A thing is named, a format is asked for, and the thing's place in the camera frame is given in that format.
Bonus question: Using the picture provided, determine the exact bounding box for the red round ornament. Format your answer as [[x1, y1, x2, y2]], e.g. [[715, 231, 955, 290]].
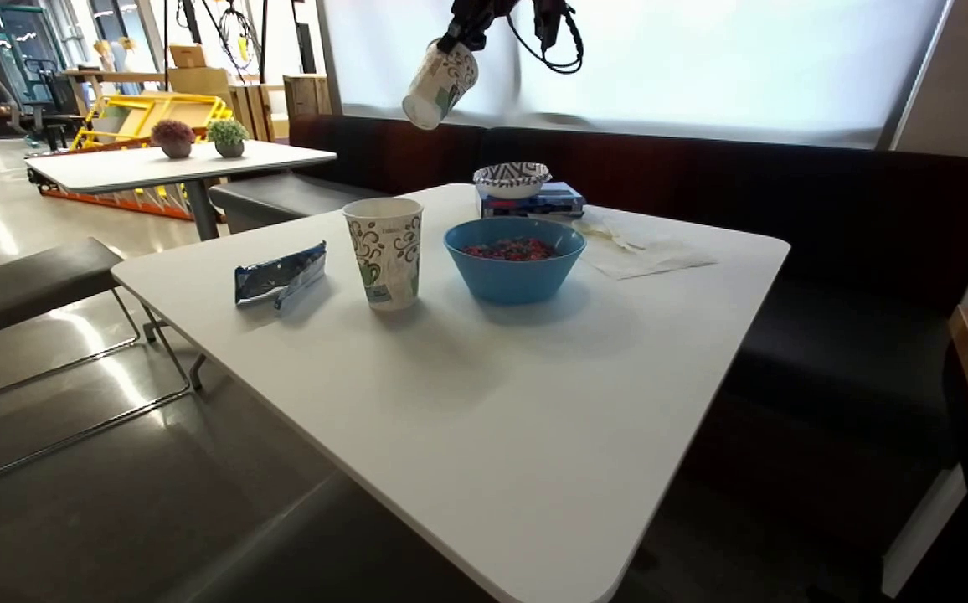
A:
[[151, 122, 193, 160]]

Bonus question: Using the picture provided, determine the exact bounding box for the grey chair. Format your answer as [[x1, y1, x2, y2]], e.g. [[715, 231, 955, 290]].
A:
[[0, 236, 204, 495]]

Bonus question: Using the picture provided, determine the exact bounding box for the blue bowl of colourful beads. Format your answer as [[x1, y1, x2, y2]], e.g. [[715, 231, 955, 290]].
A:
[[445, 218, 585, 304]]

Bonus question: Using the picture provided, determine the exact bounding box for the blue cookie package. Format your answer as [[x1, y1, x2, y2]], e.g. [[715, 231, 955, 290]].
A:
[[482, 181, 585, 222]]

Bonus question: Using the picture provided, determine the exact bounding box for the white paper napkin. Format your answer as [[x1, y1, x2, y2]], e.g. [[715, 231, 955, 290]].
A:
[[576, 222, 712, 280]]

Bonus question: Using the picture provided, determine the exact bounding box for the blue white patterned paper bowl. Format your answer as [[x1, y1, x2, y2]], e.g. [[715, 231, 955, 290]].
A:
[[471, 160, 554, 200]]

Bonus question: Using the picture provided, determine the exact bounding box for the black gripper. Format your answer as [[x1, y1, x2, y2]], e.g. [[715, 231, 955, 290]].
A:
[[439, 0, 574, 52]]

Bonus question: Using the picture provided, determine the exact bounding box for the green round ornament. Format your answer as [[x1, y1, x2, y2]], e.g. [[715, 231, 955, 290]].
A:
[[207, 122, 247, 156]]

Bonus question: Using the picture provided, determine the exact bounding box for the dark bench seat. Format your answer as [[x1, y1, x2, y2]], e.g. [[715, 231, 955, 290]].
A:
[[210, 116, 968, 553]]

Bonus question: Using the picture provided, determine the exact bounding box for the white side table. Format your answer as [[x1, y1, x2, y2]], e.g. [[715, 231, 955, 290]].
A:
[[27, 140, 335, 241]]

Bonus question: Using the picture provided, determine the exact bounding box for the blue snack wrapper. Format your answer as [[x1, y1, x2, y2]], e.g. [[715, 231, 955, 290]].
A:
[[234, 246, 326, 307]]

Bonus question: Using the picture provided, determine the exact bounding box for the floral paper cup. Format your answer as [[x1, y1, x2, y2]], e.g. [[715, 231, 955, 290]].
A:
[[344, 197, 422, 311], [402, 43, 479, 131]]

